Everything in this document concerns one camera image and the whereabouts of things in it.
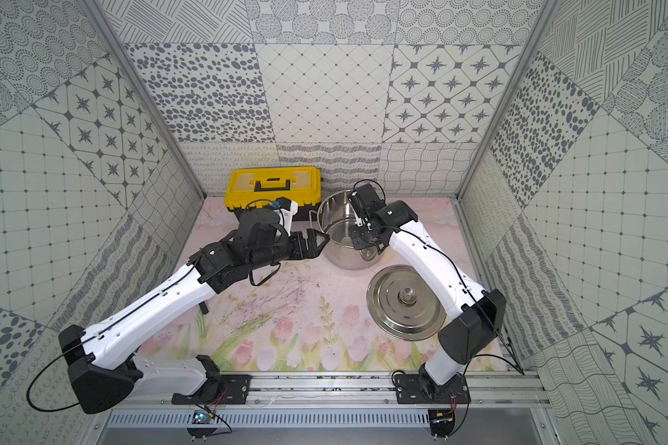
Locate stainless steel stock pot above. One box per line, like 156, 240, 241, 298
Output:
308, 190, 382, 271

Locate stainless steel pot lid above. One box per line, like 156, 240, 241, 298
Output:
367, 264, 446, 342

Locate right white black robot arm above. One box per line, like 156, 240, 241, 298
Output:
349, 190, 507, 402

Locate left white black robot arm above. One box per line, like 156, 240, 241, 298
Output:
59, 206, 330, 415

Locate yellow and black toolbox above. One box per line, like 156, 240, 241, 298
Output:
224, 166, 322, 221

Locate left small circuit board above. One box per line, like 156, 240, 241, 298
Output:
187, 410, 217, 441

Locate small circuit board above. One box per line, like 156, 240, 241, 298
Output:
187, 410, 217, 441
428, 410, 456, 441

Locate right small circuit board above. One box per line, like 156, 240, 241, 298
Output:
428, 410, 456, 441

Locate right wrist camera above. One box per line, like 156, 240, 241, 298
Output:
349, 181, 386, 225

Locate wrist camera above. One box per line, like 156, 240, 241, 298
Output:
349, 181, 386, 225
272, 197, 299, 232

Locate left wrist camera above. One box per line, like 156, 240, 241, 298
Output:
272, 197, 299, 232

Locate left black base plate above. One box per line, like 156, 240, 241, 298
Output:
171, 374, 252, 406

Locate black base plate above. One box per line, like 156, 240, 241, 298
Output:
392, 373, 471, 404
171, 374, 252, 406

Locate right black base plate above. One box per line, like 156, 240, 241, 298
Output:
392, 373, 471, 404

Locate aluminium mounting rail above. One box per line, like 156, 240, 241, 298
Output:
91, 371, 552, 413

